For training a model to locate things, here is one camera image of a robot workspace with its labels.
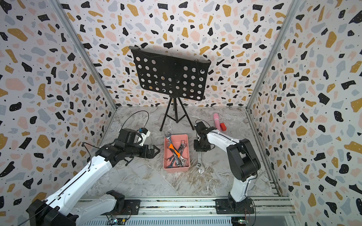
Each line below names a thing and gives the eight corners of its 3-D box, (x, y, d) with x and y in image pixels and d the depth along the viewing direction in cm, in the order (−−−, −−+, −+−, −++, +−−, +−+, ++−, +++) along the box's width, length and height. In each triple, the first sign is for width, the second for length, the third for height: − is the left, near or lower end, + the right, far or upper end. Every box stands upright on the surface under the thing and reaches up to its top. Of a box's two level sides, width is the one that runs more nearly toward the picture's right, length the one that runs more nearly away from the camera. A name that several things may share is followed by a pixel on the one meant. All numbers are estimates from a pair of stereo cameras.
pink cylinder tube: (215, 130, 109) (216, 128, 107) (213, 115, 120) (214, 113, 117) (220, 130, 109) (221, 128, 107) (218, 115, 120) (218, 113, 117)
